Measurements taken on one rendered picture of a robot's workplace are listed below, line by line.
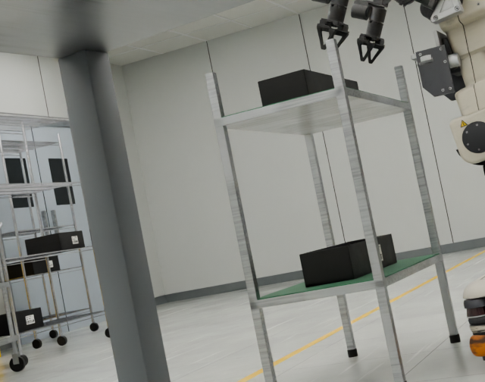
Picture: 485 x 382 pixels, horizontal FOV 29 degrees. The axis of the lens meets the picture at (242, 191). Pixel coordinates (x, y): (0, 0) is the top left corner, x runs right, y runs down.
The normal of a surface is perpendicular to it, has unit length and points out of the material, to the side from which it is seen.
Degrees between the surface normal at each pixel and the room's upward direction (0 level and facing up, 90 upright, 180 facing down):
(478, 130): 90
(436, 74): 90
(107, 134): 90
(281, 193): 90
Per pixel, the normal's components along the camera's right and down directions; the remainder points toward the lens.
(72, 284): 0.90, -0.20
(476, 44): -0.42, 0.04
